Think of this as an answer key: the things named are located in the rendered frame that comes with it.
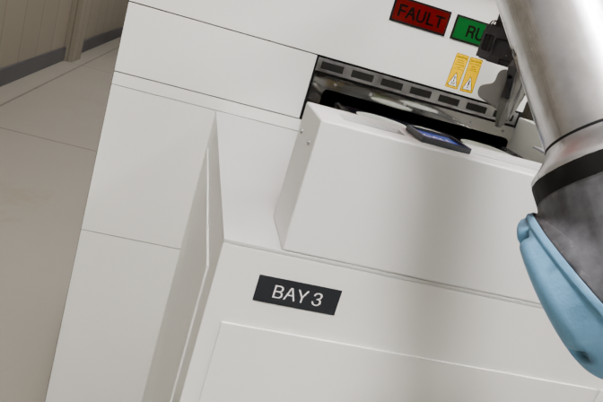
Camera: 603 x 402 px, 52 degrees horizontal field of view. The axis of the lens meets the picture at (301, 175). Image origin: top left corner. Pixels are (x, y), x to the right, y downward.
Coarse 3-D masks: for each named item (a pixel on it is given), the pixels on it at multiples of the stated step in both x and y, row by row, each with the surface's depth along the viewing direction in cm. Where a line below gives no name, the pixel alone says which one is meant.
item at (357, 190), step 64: (320, 128) 60; (384, 128) 67; (320, 192) 62; (384, 192) 63; (448, 192) 64; (512, 192) 65; (320, 256) 64; (384, 256) 65; (448, 256) 66; (512, 256) 67
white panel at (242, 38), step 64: (128, 0) 113; (192, 0) 114; (256, 0) 116; (320, 0) 117; (384, 0) 119; (448, 0) 121; (128, 64) 116; (192, 64) 118; (256, 64) 119; (384, 64) 123; (448, 64) 125
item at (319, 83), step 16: (320, 80) 121; (336, 80) 121; (320, 96) 122; (368, 96) 123; (384, 96) 124; (400, 96) 124; (416, 112) 126; (432, 112) 126; (448, 112) 126; (480, 128) 129; (496, 128) 129; (512, 128) 130
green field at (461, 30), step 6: (462, 18) 122; (462, 24) 122; (468, 24) 123; (474, 24) 123; (480, 24) 123; (456, 30) 122; (462, 30) 123; (468, 30) 123; (474, 30) 123; (480, 30) 123; (456, 36) 123; (462, 36) 123; (468, 36) 123; (474, 36) 123; (480, 36) 124; (474, 42) 124
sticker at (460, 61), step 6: (462, 54) 124; (456, 60) 125; (462, 60) 125; (456, 66) 125; (462, 66) 125; (450, 72) 125; (456, 72) 125; (462, 72) 126; (450, 78) 126; (456, 78) 126; (450, 84) 126; (456, 84) 126
